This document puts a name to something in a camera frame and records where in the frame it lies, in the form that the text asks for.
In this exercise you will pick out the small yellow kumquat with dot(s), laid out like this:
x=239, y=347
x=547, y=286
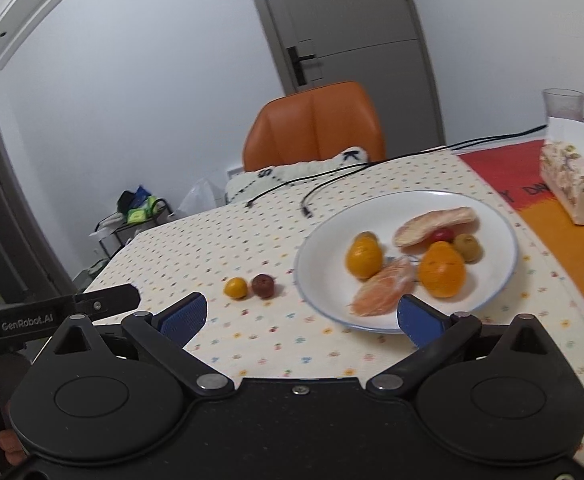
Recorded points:
x=236, y=288

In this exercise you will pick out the orange leather chair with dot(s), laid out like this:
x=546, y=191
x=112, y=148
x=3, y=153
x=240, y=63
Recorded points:
x=312, y=125

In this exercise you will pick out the black door handle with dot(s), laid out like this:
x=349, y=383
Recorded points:
x=306, y=68

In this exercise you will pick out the large orange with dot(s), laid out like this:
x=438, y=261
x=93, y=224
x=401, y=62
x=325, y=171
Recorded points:
x=442, y=271

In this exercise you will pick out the person's left hand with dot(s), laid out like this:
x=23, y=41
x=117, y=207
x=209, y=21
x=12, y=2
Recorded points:
x=10, y=445

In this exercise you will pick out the white plate with blue rim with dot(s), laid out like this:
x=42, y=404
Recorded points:
x=323, y=281

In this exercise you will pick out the floral white tablecloth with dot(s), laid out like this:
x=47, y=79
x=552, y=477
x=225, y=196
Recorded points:
x=279, y=292

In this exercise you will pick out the brown kiwi-like fruit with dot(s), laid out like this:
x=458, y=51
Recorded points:
x=467, y=247

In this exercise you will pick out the small tan longan fruit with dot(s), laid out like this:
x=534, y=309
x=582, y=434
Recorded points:
x=366, y=236

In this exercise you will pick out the green yellow packet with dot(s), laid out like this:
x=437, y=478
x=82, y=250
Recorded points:
x=148, y=210

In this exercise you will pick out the small orange tangerine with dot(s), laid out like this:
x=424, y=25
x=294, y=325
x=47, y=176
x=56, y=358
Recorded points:
x=364, y=259

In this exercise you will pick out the dark red plum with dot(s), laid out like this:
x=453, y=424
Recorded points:
x=263, y=286

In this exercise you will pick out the large peeled pomelo segment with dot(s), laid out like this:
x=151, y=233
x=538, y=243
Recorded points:
x=419, y=228

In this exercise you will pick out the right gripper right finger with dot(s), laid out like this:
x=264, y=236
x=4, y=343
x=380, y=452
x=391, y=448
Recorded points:
x=439, y=338

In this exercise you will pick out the red orange table mat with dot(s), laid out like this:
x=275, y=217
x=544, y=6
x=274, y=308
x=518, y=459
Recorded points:
x=514, y=172

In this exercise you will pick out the clear plastic bag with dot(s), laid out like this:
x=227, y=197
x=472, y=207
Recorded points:
x=203, y=196

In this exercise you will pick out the black metal shelf rack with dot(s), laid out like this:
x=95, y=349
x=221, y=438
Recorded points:
x=113, y=234

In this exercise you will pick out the clear drinking glass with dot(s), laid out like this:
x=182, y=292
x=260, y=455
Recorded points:
x=564, y=103

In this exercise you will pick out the grey door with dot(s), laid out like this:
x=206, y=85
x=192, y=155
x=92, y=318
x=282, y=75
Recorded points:
x=376, y=43

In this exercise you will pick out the floral tissue box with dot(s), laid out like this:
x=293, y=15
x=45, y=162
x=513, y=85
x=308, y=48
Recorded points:
x=561, y=165

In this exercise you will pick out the dark red round fruit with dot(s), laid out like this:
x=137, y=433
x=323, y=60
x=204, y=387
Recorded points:
x=442, y=235

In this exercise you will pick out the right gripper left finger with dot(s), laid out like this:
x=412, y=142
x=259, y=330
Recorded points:
x=161, y=339

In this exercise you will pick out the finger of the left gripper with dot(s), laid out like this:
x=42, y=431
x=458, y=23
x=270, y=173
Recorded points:
x=107, y=302

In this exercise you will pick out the small peeled pomelo piece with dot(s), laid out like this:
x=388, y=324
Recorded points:
x=381, y=294

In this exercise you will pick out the white fluffy cushion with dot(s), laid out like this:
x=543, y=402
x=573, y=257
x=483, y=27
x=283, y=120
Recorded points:
x=249, y=184

